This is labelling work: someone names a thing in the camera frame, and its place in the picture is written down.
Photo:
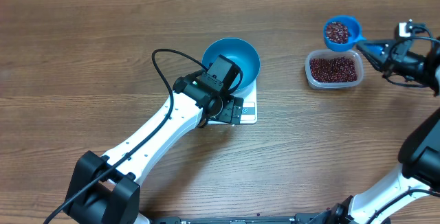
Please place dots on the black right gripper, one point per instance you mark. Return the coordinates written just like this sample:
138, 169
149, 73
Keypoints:
396, 56

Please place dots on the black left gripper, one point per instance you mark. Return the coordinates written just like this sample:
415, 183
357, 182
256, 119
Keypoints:
228, 113

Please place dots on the white digital kitchen scale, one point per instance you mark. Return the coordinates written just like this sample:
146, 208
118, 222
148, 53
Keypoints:
250, 108

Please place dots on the blue plastic measuring scoop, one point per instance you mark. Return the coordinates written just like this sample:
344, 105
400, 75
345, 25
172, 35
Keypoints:
342, 33

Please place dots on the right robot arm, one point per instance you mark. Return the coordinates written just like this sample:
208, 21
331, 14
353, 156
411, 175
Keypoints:
416, 174

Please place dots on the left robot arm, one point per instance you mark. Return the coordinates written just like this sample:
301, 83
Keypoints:
106, 189

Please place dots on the blue bowl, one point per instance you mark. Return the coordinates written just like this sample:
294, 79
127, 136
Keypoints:
240, 52

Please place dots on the red beans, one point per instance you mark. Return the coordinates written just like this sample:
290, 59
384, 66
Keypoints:
334, 70

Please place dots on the clear plastic container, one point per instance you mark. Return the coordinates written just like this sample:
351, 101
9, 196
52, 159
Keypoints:
328, 54

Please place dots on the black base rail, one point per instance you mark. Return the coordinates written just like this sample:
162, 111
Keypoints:
300, 218

